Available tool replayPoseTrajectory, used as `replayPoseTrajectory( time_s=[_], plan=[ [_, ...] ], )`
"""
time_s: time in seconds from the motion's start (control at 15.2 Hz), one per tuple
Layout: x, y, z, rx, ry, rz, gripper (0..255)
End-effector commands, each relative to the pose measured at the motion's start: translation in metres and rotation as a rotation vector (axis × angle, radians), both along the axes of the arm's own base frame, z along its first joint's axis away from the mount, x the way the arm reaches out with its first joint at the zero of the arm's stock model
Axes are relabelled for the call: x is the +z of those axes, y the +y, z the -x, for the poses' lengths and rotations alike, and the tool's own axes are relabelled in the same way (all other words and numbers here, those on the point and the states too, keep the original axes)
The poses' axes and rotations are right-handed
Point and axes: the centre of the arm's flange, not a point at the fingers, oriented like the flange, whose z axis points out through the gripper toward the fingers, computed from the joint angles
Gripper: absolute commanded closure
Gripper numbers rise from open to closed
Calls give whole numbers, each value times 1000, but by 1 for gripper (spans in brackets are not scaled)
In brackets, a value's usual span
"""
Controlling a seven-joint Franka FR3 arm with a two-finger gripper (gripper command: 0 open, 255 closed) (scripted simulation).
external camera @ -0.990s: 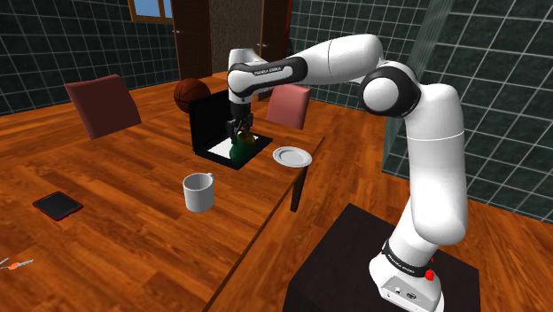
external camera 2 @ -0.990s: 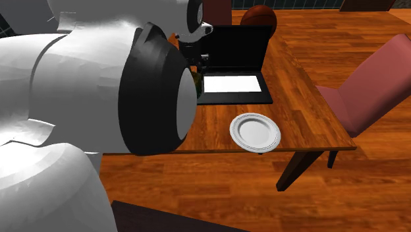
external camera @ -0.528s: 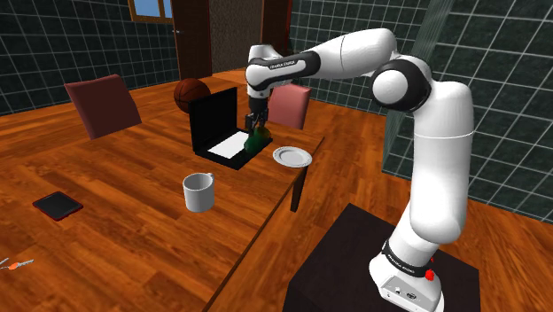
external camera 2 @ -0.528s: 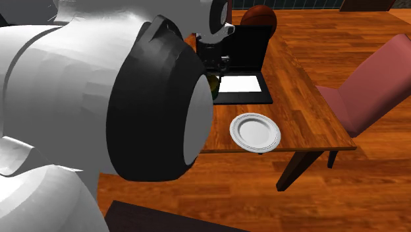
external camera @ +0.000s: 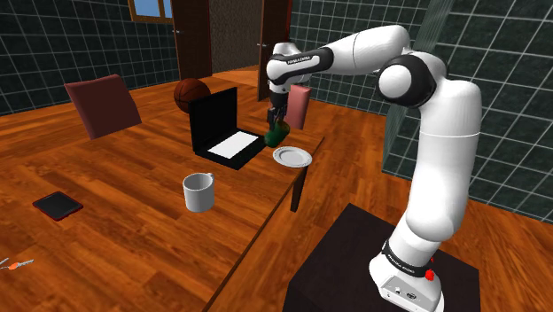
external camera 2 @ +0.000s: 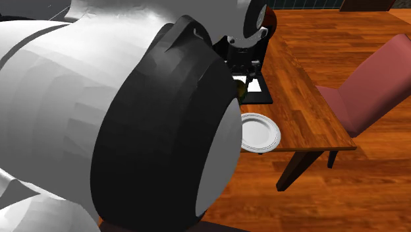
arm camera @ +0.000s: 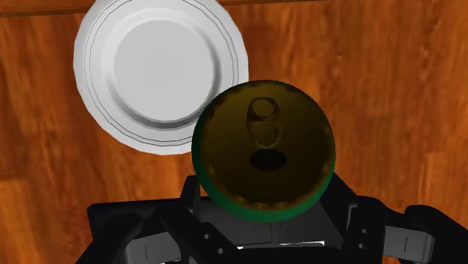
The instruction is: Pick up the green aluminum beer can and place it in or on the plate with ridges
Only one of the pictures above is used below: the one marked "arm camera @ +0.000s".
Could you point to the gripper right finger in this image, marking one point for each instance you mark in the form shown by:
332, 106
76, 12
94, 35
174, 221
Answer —
369, 226

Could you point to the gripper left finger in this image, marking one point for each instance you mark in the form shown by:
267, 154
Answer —
190, 226

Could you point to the green drink can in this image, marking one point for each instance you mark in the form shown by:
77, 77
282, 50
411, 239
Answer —
263, 153

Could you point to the white plate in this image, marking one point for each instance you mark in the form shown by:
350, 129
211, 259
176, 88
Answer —
161, 73

